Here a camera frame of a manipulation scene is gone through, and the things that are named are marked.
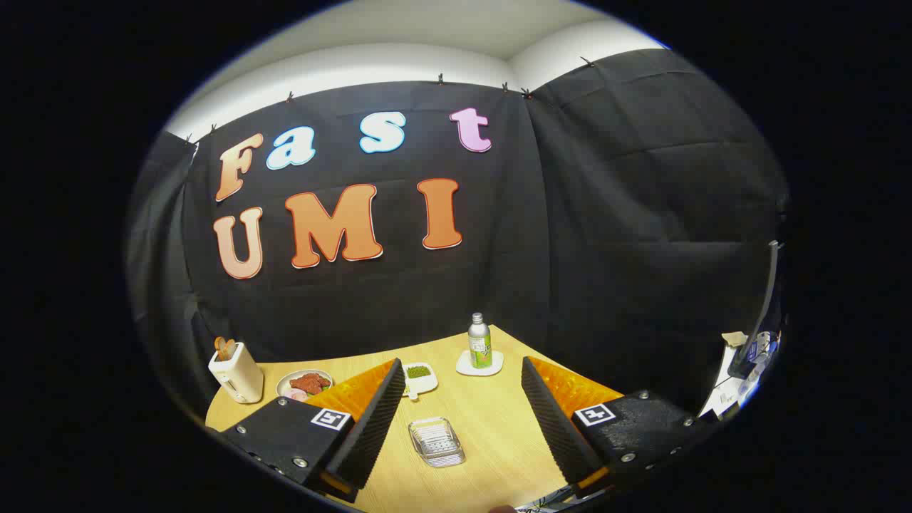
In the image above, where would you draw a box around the perforated metal tray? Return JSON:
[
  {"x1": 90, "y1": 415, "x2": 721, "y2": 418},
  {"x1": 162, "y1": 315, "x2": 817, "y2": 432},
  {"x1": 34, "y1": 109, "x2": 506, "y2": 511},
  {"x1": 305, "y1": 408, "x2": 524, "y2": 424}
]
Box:
[{"x1": 408, "y1": 417, "x2": 466, "y2": 468}]

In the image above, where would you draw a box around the oval white plate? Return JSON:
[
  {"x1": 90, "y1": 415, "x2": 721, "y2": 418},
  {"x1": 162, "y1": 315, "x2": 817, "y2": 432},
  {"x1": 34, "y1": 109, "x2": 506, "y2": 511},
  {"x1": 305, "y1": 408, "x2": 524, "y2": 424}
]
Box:
[{"x1": 276, "y1": 369, "x2": 334, "y2": 401}]

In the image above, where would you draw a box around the white divided dish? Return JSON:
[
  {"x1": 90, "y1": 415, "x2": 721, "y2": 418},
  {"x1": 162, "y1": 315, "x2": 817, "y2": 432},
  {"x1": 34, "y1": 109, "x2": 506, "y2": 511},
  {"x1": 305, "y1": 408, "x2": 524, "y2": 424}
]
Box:
[{"x1": 401, "y1": 362, "x2": 439, "y2": 400}]

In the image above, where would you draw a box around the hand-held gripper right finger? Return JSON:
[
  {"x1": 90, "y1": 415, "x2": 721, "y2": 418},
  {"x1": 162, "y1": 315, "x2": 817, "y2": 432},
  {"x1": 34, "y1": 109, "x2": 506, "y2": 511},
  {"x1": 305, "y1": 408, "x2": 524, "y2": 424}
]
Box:
[{"x1": 522, "y1": 356, "x2": 715, "y2": 499}]

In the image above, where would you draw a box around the cream toaster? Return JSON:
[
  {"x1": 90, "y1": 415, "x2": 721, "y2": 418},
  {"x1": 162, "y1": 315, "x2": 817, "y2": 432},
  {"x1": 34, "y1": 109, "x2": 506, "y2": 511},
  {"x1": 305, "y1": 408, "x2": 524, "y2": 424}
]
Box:
[{"x1": 208, "y1": 342, "x2": 264, "y2": 405}]

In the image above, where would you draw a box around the silver bottle green label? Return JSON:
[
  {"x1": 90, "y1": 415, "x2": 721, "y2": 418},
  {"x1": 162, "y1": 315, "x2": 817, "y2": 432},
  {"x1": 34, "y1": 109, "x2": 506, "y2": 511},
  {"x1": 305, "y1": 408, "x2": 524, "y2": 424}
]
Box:
[{"x1": 467, "y1": 312, "x2": 493, "y2": 369}]

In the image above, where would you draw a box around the white square coaster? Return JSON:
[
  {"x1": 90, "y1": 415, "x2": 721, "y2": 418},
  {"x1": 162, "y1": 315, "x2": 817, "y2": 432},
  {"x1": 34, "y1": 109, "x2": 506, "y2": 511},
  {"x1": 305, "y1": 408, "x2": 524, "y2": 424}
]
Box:
[{"x1": 456, "y1": 349, "x2": 504, "y2": 376}]

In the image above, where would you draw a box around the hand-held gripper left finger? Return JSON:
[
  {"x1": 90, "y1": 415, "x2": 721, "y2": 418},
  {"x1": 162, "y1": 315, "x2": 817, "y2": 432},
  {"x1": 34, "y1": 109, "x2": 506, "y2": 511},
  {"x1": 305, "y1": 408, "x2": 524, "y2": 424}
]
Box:
[{"x1": 207, "y1": 358, "x2": 407, "y2": 504}]

